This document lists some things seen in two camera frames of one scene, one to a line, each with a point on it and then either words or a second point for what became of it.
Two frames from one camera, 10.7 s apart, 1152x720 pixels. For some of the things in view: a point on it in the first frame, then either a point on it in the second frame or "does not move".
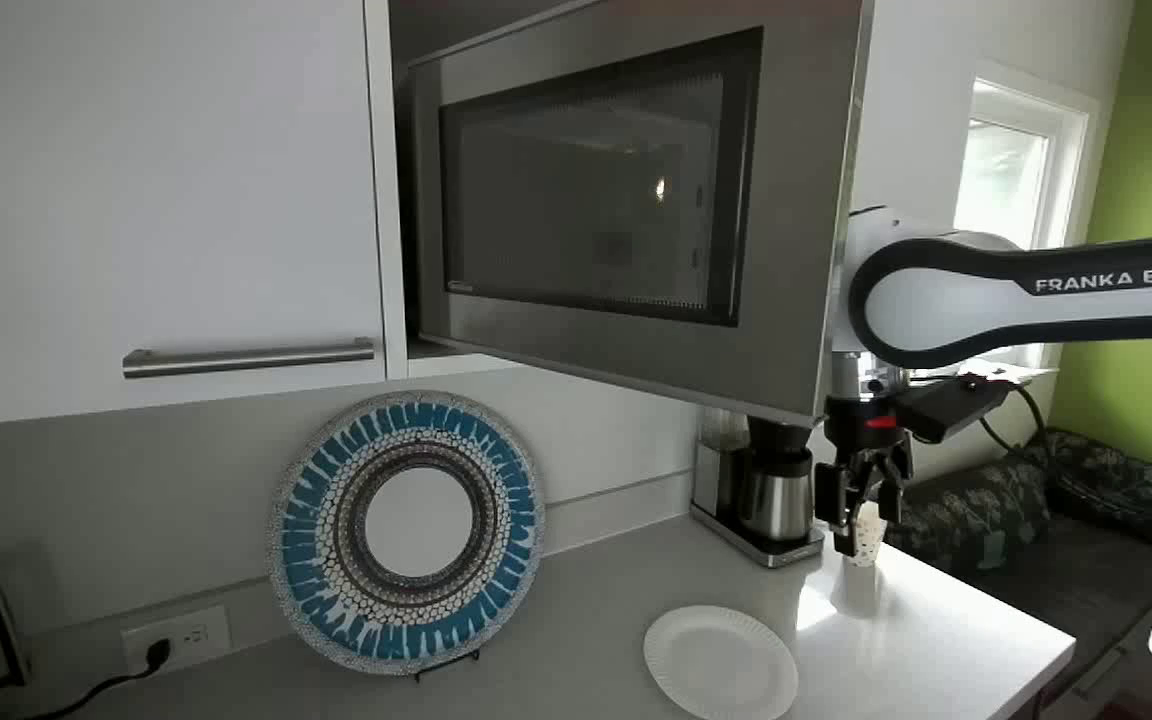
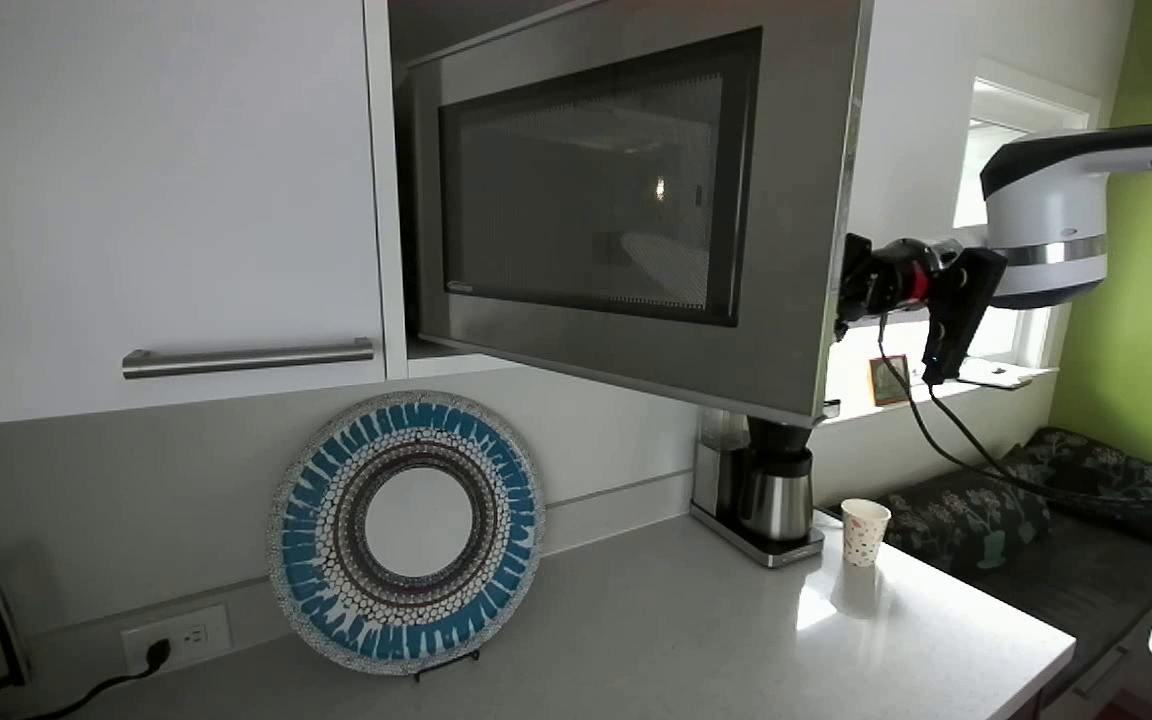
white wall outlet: x=190 y=632 does not move
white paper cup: x=865 y=534 does not move
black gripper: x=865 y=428 to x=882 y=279
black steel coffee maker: x=753 y=486 does not move
